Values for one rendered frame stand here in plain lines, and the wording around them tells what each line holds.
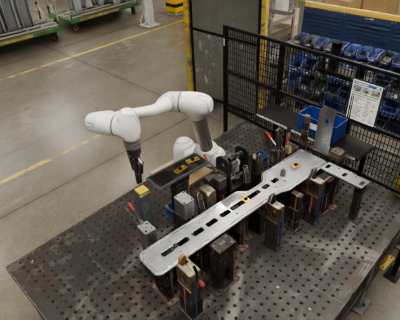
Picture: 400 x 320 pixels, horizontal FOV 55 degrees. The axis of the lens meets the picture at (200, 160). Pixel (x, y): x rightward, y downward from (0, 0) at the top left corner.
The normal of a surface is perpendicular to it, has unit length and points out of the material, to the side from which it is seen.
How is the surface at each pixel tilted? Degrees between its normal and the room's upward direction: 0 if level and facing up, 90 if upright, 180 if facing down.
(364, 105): 90
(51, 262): 0
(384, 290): 0
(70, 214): 0
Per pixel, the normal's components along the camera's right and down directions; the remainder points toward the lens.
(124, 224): -0.04, -0.81
